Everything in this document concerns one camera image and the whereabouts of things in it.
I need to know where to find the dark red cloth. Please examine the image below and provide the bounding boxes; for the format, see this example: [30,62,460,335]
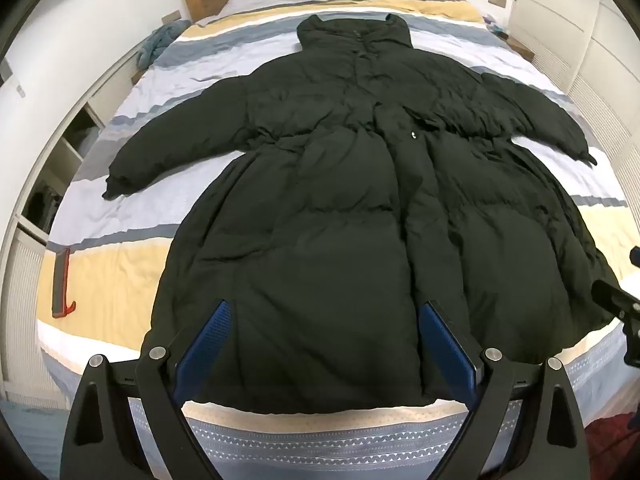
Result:
[584,410,640,480]

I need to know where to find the white open shelf unit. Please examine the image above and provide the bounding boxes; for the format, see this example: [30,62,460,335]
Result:
[0,35,137,401]

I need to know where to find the white slatted wardrobe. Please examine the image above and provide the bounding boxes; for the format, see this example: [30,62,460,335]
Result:
[509,0,640,241]

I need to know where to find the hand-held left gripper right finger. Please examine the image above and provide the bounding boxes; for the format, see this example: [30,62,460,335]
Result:
[417,300,592,480]

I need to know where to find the striped duvet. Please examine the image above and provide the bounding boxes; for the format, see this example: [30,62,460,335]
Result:
[36,0,632,480]

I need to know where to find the blue crumpled cloth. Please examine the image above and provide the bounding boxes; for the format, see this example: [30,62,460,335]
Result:
[137,19,194,69]

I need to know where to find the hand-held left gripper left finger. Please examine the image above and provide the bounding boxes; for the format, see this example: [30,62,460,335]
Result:
[59,299,236,480]

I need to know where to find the black puffer coat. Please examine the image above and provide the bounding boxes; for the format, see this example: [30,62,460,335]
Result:
[101,14,626,415]

